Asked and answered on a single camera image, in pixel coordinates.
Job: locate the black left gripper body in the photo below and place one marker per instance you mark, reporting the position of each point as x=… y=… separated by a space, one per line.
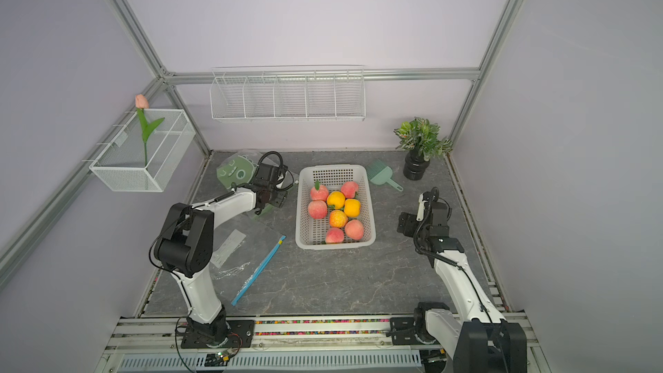
x=277 y=197

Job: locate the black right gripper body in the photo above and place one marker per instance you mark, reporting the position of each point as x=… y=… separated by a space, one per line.
x=413 y=228

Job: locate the green printed zip-top bag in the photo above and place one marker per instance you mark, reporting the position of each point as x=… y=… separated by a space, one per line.
x=241 y=166

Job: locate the pink peach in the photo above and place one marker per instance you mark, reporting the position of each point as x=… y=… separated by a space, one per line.
x=319 y=192
x=349 y=189
x=334 y=236
x=317 y=209
x=354 y=230

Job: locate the yellow peach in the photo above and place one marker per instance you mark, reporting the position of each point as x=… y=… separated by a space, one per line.
x=336 y=200
x=352 y=208

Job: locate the orange peach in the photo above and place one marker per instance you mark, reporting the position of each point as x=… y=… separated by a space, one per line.
x=338 y=219

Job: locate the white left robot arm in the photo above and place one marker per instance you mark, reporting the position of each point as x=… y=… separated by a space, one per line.
x=184 y=246

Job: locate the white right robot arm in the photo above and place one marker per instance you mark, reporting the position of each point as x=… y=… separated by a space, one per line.
x=473 y=336

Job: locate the clear bag with blue zipper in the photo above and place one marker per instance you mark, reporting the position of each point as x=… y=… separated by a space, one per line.
x=240 y=245

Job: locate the white plastic perforated basket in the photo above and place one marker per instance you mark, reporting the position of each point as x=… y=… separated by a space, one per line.
x=310 y=234

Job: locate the black plant vase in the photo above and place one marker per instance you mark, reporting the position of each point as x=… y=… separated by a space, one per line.
x=415 y=166

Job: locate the green hand brush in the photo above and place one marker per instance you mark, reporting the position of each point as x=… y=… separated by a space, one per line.
x=379 y=173

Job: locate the green artificial plant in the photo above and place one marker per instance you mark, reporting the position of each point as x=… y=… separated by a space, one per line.
x=421 y=137

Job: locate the pink artificial tulip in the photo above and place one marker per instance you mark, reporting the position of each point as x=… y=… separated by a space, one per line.
x=147 y=127

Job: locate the white vent grille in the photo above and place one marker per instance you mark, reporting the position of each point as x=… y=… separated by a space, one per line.
x=380 y=360

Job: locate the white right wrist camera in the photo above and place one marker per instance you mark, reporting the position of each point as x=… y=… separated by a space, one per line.
x=422 y=206

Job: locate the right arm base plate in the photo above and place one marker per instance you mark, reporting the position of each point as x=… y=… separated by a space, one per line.
x=411 y=330

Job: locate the white wire wall shelf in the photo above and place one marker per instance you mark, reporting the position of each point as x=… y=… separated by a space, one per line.
x=288 y=93

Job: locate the white wire side basket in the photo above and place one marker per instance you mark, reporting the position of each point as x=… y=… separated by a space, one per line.
x=120 y=165

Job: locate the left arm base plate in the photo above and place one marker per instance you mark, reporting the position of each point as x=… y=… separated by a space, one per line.
x=228 y=333

